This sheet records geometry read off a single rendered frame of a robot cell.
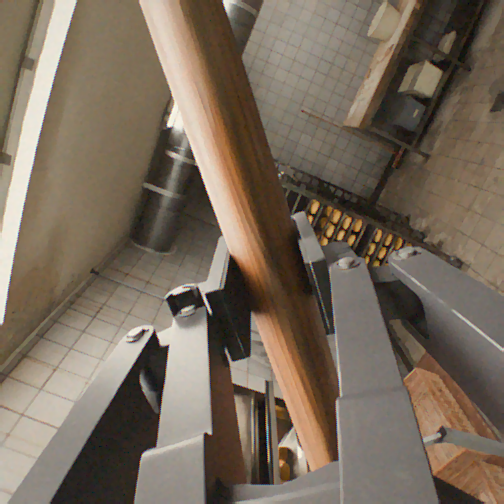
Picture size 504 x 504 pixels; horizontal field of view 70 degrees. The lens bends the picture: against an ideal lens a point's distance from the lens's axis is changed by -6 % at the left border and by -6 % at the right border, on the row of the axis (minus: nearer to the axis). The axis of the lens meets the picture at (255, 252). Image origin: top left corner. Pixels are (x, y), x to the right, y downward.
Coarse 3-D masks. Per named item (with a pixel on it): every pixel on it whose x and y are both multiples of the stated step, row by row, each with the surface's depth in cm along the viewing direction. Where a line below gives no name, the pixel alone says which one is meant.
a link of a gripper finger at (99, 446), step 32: (128, 352) 11; (96, 384) 10; (128, 384) 10; (96, 416) 9; (128, 416) 10; (64, 448) 8; (96, 448) 8; (128, 448) 9; (32, 480) 7; (64, 480) 7; (96, 480) 8; (128, 480) 9
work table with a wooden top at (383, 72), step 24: (408, 0) 388; (480, 0) 365; (408, 24) 369; (456, 24) 405; (384, 48) 415; (432, 48) 379; (456, 48) 387; (384, 72) 386; (432, 96) 407; (360, 120) 405; (408, 144) 426
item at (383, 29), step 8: (384, 8) 413; (392, 8) 393; (376, 16) 424; (384, 16) 391; (392, 16) 392; (400, 16) 396; (376, 24) 428; (384, 24) 395; (392, 24) 396; (368, 32) 428; (376, 32) 405; (384, 32) 403; (392, 32) 402; (384, 40) 420
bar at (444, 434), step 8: (440, 432) 130; (448, 432) 128; (456, 432) 130; (464, 432) 132; (424, 440) 130; (432, 440) 129; (440, 440) 128; (448, 440) 128; (456, 440) 128; (464, 440) 128; (472, 440) 129; (480, 440) 130; (488, 440) 132; (472, 448) 130; (480, 448) 130; (488, 448) 130; (496, 448) 130
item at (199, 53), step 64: (192, 0) 12; (192, 64) 13; (192, 128) 14; (256, 128) 14; (256, 192) 15; (256, 256) 15; (256, 320) 17; (320, 320) 17; (320, 384) 18; (320, 448) 19
